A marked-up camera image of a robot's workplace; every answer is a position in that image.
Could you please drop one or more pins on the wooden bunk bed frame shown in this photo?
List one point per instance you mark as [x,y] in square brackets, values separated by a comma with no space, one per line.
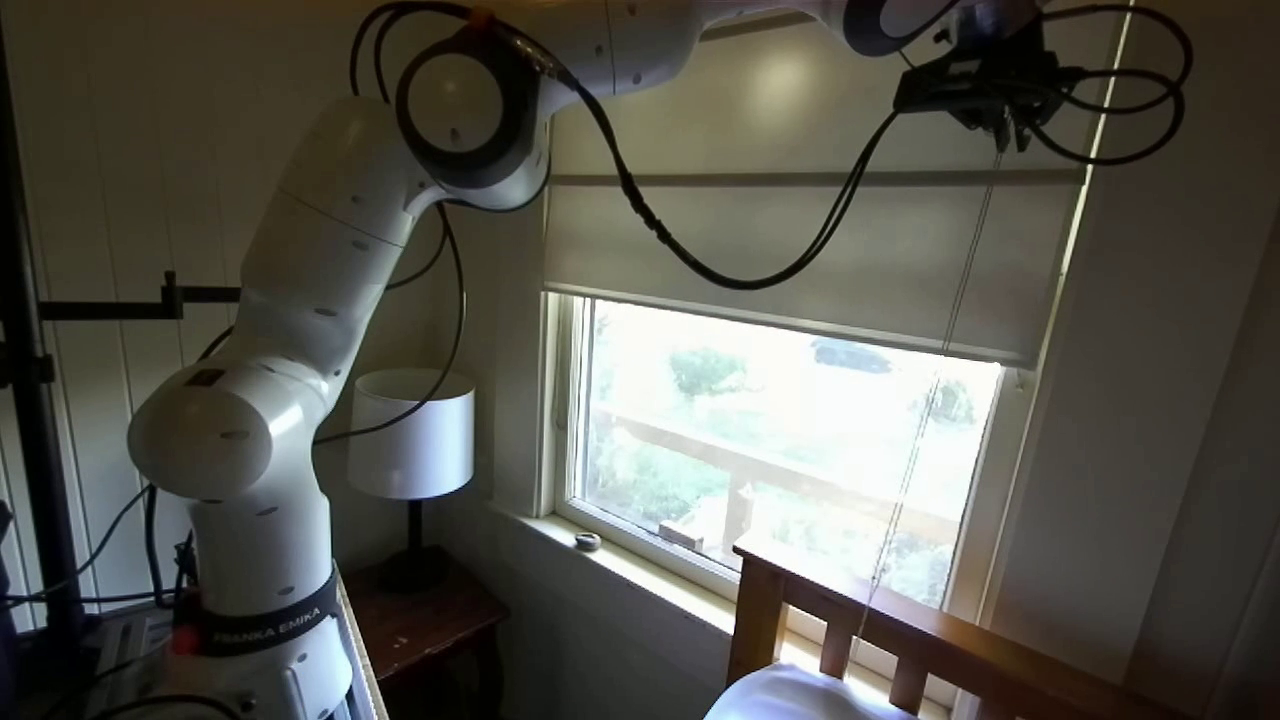
[906,634]

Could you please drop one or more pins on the beige fabric roman blind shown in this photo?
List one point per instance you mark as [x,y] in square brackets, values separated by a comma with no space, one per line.
[801,214]

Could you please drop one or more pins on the white shade table lamp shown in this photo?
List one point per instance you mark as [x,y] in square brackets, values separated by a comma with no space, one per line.
[410,440]

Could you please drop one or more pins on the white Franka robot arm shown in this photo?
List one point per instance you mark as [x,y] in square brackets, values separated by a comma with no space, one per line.
[321,265]

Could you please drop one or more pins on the black camera stand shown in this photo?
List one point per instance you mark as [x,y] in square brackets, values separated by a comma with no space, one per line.
[132,306]

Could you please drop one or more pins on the dark wooden nightstand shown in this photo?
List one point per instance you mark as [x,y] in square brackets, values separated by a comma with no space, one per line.
[425,624]

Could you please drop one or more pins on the white window frame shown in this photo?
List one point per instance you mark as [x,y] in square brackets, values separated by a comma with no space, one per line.
[567,400]

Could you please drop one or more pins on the small dark sill object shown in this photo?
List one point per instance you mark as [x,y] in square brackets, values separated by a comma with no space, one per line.
[586,541]

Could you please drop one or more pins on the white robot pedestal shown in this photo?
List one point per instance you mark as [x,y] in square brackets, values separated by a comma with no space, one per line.
[287,683]

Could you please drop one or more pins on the white pillow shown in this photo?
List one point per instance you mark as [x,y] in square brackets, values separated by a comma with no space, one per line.
[801,699]

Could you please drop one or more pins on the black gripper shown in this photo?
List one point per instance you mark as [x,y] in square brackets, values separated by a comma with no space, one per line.
[1025,75]

